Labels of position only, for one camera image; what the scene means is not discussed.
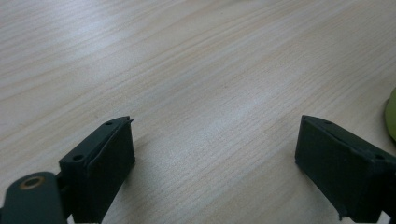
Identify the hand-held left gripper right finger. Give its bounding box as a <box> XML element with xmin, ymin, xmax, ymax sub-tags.
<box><xmin>294</xmin><ymin>114</ymin><xmax>396</xmax><ymax>224</ymax></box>

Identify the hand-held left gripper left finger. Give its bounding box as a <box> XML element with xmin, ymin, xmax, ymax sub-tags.
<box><xmin>58</xmin><ymin>116</ymin><xmax>136</xmax><ymax>224</ymax></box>

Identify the green round object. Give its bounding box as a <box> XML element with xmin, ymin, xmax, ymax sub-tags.
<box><xmin>384</xmin><ymin>87</ymin><xmax>396</xmax><ymax>142</ymax></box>

